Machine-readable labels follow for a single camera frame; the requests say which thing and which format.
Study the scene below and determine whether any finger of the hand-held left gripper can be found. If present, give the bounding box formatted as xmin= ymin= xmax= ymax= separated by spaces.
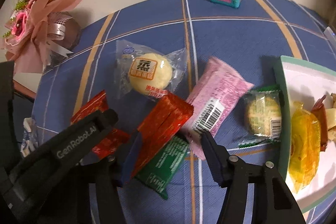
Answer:
xmin=87 ymin=108 xmax=119 ymax=137

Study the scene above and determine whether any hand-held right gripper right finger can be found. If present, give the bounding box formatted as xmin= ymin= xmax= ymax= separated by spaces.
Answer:
xmin=201 ymin=132 xmax=306 ymax=224

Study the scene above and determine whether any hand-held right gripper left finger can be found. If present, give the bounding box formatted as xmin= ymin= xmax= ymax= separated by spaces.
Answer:
xmin=93 ymin=131 xmax=143 ymax=224

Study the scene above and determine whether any green snack packet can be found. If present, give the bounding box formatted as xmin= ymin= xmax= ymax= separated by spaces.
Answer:
xmin=134 ymin=134 xmax=190 ymax=200

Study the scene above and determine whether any red patterned snack packet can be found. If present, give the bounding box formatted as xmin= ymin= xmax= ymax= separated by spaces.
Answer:
xmin=131 ymin=94 xmax=195 ymax=180

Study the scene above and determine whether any steamed cake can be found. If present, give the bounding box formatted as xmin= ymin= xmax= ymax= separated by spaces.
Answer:
xmin=115 ymin=39 xmax=188 ymax=101

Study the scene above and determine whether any round pastry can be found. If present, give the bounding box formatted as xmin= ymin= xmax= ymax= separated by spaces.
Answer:
xmin=238 ymin=85 xmax=283 ymax=149

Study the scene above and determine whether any pink snack packet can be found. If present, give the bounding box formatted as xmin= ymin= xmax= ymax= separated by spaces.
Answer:
xmin=186 ymin=56 xmax=255 ymax=160

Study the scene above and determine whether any small red white carton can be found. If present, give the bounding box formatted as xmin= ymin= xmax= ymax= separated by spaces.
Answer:
xmin=311 ymin=95 xmax=328 ymax=152

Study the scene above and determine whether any white tray with green rim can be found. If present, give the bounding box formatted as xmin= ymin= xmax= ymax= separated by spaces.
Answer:
xmin=273 ymin=55 xmax=336 ymax=214

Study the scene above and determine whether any crumpled blue white packet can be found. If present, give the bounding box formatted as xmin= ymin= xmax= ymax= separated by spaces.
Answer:
xmin=20 ymin=118 xmax=40 ymax=158

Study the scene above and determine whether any yellow snack packet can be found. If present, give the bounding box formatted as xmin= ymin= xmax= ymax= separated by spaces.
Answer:
xmin=288 ymin=101 xmax=322 ymax=191

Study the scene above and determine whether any blue plaid tablecloth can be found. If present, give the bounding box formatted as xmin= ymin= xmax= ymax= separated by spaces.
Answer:
xmin=21 ymin=0 xmax=336 ymax=224

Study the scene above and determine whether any pink flower bouquet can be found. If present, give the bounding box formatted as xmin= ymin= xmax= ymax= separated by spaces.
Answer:
xmin=0 ymin=0 xmax=83 ymax=75

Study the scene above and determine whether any white power strip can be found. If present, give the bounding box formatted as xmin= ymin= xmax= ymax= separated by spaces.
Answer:
xmin=324 ymin=27 xmax=336 ymax=42

